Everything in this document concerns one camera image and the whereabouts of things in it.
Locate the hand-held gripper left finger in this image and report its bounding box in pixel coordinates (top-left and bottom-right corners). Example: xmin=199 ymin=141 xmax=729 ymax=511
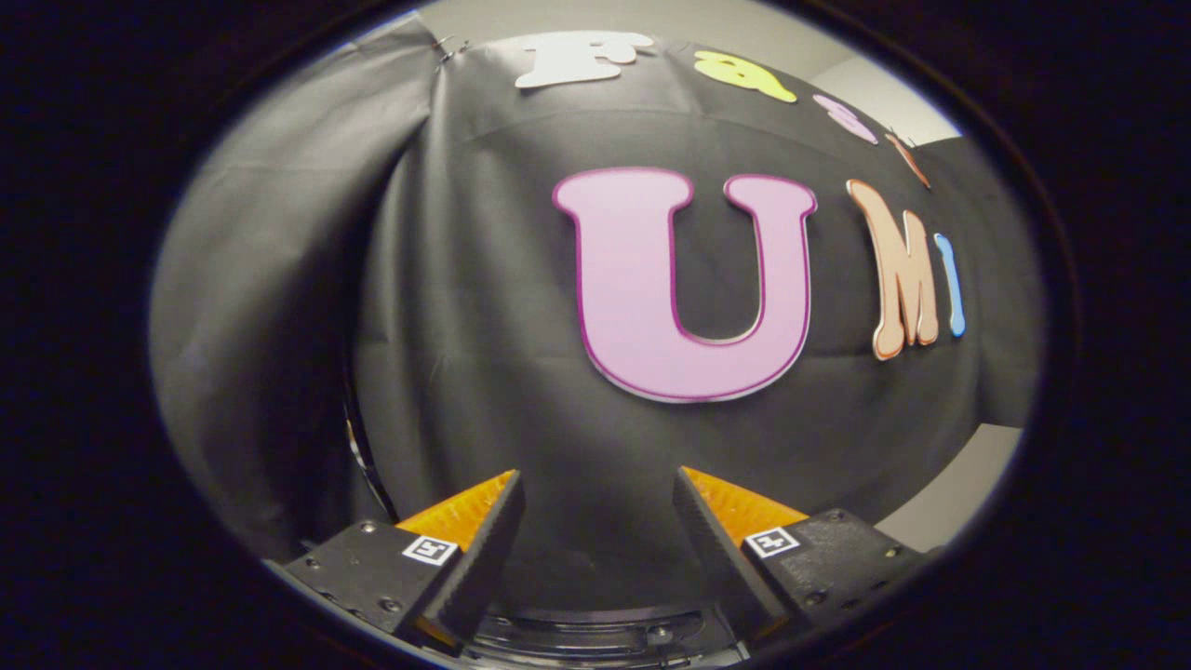
xmin=284 ymin=470 xmax=527 ymax=650

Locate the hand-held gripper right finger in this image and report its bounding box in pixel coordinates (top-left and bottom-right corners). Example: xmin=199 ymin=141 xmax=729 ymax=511
xmin=672 ymin=465 xmax=927 ymax=643

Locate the grey washing machine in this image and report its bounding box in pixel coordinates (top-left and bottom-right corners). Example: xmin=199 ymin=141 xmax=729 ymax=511
xmin=461 ymin=603 xmax=750 ymax=670

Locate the black backdrop cloth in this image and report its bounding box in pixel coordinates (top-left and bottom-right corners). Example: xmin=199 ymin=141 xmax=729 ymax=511
xmin=149 ymin=14 xmax=1041 ymax=606

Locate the grey and beige cabinet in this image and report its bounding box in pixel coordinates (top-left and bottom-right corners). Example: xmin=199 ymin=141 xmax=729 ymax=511
xmin=875 ymin=423 xmax=1024 ymax=555

